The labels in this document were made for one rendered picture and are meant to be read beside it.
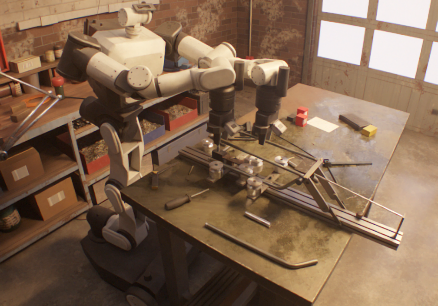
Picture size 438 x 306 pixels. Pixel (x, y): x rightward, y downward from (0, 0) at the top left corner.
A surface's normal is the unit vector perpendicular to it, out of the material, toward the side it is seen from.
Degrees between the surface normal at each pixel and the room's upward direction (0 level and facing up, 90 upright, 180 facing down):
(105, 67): 54
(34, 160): 91
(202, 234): 0
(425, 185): 0
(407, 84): 90
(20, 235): 0
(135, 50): 61
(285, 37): 90
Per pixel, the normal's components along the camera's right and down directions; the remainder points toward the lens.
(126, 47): 0.68, -0.15
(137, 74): -0.02, -0.11
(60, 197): 0.79, 0.30
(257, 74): -0.78, 0.30
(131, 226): -0.44, 0.44
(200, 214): 0.00, -0.87
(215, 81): 0.14, 0.51
